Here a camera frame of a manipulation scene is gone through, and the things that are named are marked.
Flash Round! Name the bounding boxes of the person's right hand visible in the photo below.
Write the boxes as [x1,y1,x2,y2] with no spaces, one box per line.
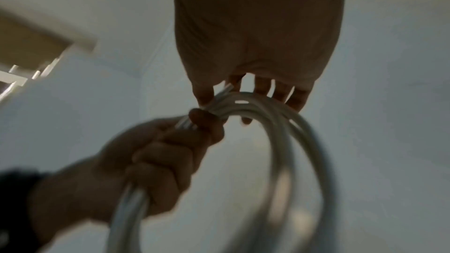
[169,0,349,125]

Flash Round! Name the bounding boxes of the person's left hand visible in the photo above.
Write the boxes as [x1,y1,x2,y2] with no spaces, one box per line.
[28,108,226,245]

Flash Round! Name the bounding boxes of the white cable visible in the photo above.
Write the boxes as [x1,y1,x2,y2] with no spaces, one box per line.
[106,83,340,253]

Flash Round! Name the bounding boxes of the black marker wristband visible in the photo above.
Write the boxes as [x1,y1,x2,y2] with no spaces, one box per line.
[0,168,53,253]

